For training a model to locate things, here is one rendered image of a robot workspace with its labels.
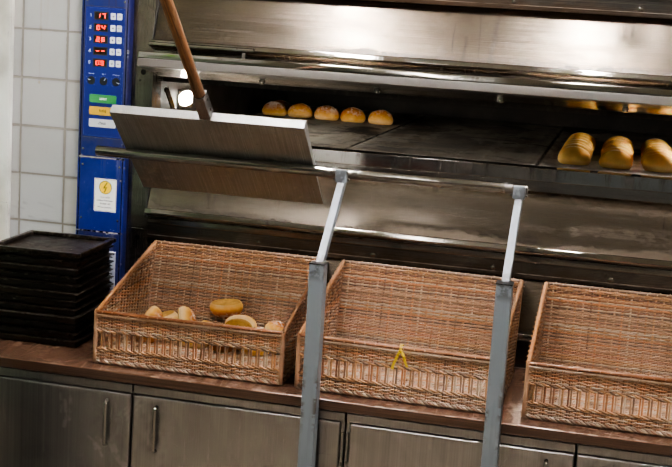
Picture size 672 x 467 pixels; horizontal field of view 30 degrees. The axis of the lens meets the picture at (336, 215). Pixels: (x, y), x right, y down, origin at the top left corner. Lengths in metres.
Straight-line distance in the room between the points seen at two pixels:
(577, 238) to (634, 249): 0.16
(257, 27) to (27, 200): 0.95
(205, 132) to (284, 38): 0.50
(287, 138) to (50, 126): 1.00
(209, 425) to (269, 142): 0.79
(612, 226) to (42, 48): 1.84
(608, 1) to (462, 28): 0.42
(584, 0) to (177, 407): 1.61
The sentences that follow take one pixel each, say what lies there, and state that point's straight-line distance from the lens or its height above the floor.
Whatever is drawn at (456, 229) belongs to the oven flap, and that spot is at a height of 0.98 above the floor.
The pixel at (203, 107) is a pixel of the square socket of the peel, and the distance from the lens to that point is 3.34.
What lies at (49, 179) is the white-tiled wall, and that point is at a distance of 4.11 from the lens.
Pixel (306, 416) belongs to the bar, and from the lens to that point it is 3.32.
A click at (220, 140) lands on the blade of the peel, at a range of 3.45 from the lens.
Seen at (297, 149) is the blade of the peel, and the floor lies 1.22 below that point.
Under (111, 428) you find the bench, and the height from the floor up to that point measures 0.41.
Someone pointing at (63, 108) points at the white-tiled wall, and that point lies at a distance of 4.07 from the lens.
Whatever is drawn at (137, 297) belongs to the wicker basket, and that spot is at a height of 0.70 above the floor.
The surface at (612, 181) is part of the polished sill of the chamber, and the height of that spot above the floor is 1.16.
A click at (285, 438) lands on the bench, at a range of 3.42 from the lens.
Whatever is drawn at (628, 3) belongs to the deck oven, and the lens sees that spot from 3.67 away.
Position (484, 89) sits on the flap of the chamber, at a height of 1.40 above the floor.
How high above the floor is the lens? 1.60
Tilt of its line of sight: 9 degrees down
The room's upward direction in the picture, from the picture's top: 4 degrees clockwise
